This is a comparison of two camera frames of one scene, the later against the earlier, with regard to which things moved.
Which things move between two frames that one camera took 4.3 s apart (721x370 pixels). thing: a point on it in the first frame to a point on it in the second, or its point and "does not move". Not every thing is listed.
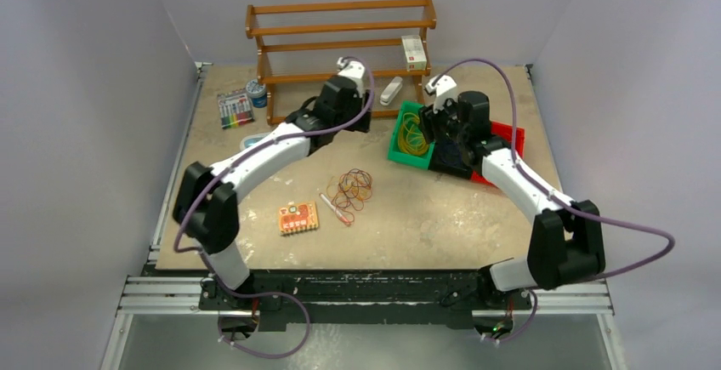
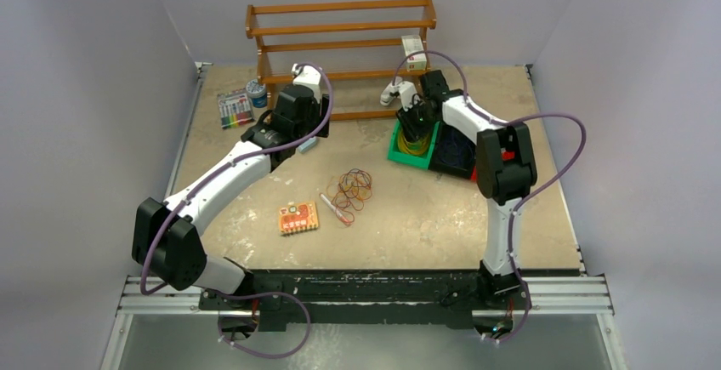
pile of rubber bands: [349, 190] does not move
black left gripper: [361, 125] to [320, 112]
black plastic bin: [447, 157] does not move
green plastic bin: [394, 153] does not move
